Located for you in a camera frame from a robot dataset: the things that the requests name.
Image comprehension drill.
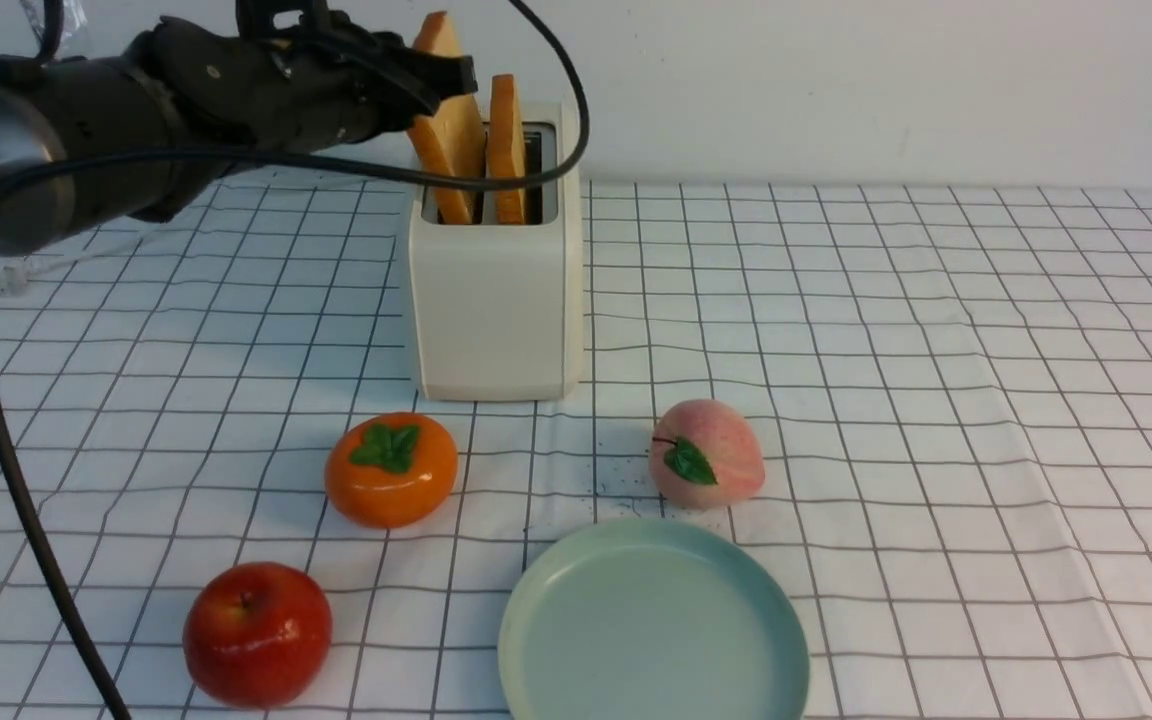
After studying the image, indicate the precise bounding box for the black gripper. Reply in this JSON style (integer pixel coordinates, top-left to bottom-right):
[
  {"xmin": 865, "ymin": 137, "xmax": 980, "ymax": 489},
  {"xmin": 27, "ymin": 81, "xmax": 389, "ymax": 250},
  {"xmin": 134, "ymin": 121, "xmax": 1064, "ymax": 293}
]
[{"xmin": 131, "ymin": 15, "xmax": 479, "ymax": 151}]

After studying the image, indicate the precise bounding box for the toasted bread slice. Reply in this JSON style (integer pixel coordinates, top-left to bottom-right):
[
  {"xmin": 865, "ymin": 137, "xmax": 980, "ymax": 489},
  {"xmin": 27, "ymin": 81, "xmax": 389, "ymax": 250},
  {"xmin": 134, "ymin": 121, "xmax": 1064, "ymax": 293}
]
[
  {"xmin": 486, "ymin": 74, "xmax": 529, "ymax": 225},
  {"xmin": 407, "ymin": 12, "xmax": 486, "ymax": 225}
]

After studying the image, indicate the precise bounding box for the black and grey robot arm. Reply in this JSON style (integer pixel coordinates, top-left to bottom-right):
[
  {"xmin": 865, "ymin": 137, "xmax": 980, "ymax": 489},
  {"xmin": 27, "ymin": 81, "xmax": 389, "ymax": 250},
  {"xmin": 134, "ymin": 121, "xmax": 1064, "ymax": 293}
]
[{"xmin": 0, "ymin": 1, "xmax": 477, "ymax": 179}]

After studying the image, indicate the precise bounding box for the white two-slot toaster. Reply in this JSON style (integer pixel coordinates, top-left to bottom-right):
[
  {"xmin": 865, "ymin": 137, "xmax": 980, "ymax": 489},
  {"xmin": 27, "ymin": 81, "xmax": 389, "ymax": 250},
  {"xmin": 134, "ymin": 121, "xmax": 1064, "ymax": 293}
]
[{"xmin": 404, "ymin": 103, "xmax": 586, "ymax": 403}]

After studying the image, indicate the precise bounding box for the orange persimmon with green leaf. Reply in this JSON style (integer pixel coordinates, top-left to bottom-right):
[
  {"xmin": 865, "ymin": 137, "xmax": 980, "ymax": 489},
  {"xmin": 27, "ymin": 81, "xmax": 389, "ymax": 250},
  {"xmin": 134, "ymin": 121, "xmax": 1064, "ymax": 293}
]
[{"xmin": 324, "ymin": 414, "xmax": 460, "ymax": 529}]

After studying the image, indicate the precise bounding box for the pink peach with leaf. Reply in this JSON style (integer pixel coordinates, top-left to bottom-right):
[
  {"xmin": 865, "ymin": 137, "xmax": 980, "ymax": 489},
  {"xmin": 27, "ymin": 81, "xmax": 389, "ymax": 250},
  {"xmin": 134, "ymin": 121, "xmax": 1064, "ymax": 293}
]
[{"xmin": 647, "ymin": 397, "xmax": 765, "ymax": 510}]

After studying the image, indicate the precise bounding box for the red apple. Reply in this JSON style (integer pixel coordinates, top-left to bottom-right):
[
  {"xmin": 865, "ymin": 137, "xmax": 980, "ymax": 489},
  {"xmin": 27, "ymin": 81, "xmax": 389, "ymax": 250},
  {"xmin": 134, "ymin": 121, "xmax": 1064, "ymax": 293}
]
[{"xmin": 182, "ymin": 561, "xmax": 333, "ymax": 710}]

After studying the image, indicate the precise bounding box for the light green round plate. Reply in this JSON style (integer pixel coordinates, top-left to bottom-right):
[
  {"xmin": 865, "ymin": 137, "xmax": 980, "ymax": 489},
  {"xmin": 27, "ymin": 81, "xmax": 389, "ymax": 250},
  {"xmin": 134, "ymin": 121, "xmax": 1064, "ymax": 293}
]
[{"xmin": 497, "ymin": 518, "xmax": 812, "ymax": 719}]

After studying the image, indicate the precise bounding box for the white grid checkered tablecloth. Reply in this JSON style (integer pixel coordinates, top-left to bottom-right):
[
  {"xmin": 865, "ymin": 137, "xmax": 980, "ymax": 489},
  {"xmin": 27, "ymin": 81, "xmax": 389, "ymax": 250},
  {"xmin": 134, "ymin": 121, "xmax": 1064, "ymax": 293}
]
[{"xmin": 0, "ymin": 172, "xmax": 1152, "ymax": 719}]

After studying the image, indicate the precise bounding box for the white toaster power cord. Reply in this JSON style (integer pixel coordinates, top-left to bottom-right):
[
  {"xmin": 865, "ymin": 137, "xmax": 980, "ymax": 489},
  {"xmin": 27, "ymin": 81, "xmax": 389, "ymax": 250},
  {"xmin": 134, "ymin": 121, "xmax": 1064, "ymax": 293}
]
[{"xmin": 0, "ymin": 170, "xmax": 411, "ymax": 297}]

